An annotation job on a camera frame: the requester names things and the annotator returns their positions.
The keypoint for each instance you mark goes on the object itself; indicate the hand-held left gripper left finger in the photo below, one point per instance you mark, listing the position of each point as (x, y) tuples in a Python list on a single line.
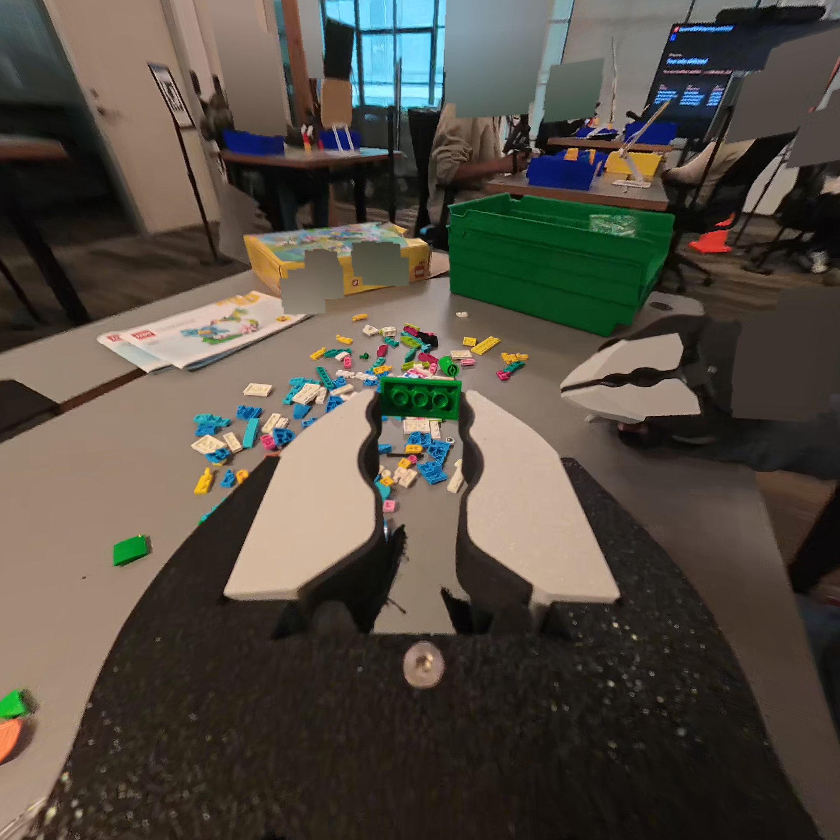
[(308, 512)]

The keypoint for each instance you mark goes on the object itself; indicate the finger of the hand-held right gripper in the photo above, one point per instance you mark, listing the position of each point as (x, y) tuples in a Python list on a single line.
[(649, 400), (636, 354)]

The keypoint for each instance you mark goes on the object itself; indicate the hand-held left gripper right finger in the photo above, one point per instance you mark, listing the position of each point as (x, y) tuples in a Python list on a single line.
[(531, 512)]

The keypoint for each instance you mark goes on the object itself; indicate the green toy brick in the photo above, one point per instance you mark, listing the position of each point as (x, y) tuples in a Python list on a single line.
[(420, 397)]

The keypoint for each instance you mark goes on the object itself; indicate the grey desk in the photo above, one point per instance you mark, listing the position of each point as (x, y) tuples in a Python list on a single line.
[(656, 512)]

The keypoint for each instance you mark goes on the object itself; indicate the person's right hand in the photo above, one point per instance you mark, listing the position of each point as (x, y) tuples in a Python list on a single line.
[(669, 434)]

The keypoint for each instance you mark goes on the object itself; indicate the stacked green plastic bins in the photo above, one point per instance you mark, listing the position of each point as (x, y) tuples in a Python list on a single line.
[(544, 282)]

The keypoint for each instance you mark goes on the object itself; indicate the pile of small toy bricks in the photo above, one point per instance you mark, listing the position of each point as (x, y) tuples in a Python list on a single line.
[(305, 394)]

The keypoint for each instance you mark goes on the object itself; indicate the green flat toy tile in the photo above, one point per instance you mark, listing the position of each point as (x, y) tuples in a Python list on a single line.
[(131, 551)]

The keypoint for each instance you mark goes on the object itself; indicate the yellow plastic bin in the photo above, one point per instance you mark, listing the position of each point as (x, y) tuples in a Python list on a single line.
[(646, 164)]

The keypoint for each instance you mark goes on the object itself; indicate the blue plastic bin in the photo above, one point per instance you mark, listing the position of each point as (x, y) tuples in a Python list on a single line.
[(653, 133), (341, 139), (253, 142), (564, 170)]

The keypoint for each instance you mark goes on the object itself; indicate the white instruction booklet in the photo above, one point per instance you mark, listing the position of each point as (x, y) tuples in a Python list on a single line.
[(115, 344), (197, 334)]

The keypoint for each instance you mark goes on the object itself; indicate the yellow toy brick box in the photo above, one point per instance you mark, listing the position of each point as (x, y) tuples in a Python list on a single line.
[(420, 259)]

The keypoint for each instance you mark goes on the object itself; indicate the dark monitor screen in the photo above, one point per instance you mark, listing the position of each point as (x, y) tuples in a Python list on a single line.
[(689, 79)]

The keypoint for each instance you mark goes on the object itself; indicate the small green toy piece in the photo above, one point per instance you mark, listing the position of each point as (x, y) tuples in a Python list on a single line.
[(13, 705)]

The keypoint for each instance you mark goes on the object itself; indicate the orange toy piece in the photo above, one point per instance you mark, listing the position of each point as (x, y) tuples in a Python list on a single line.
[(13, 741)]

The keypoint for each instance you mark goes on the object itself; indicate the glass window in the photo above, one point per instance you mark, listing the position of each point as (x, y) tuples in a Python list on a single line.
[(400, 59)]

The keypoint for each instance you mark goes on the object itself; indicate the white door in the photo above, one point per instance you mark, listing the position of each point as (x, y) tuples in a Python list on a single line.
[(131, 164)]

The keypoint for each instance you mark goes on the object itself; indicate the beige cardboard panel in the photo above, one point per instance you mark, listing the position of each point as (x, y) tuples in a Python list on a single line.
[(337, 103)]

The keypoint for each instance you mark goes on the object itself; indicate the black sign stand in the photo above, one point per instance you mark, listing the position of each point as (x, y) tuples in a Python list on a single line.
[(172, 92)]

